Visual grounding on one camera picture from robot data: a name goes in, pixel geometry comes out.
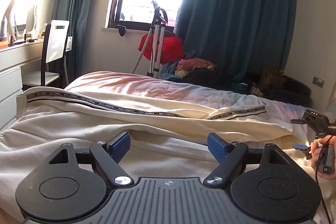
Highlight wall socket plate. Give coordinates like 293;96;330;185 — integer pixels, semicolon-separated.
313;77;325;88

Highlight red bag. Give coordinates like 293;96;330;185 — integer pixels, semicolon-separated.
137;31;184;65

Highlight pile of colourful clothes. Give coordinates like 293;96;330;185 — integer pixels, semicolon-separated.
160;58;260;94

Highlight teal curtain right of window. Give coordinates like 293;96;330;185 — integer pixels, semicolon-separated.
174;0;297;77

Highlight black and white chair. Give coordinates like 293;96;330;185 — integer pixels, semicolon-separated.
22;20;70;90

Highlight person's right hand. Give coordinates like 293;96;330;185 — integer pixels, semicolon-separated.
311;135;335;180

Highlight grey dresser with drawers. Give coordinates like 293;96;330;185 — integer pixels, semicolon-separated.
0;40;43;131

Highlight orange box on dresser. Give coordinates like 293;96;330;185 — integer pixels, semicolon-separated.
0;40;10;50

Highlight cream sweatpants with black stripe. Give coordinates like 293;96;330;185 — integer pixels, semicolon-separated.
1;88;313;223

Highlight black cable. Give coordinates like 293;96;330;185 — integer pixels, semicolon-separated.
314;134;336;224

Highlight brown paper bag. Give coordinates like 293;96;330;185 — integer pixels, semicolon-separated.
258;67;286;95

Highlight pastel pink bed duvet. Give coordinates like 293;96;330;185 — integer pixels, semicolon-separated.
66;72;314;141

